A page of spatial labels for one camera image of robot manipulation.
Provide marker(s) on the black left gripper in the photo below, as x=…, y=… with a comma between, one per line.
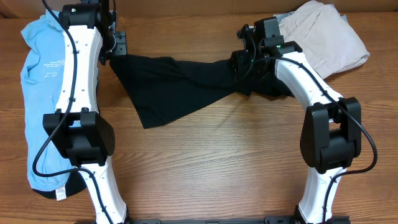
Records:
x=120, y=42

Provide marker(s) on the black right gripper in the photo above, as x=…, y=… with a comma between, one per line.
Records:
x=240, y=60

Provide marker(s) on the black t-shirt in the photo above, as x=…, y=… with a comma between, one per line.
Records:
x=164, y=89

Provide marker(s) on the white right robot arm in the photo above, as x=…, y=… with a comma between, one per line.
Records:
x=331, y=135

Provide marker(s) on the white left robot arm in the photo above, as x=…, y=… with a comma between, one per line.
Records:
x=76, y=128

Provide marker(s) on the folded beige trousers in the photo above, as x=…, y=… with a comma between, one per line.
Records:
x=329, y=43

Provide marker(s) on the light blue t-shirt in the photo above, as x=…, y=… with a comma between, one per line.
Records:
x=41, y=81

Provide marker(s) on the black garment under blue shirt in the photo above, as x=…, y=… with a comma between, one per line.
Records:
x=75, y=184

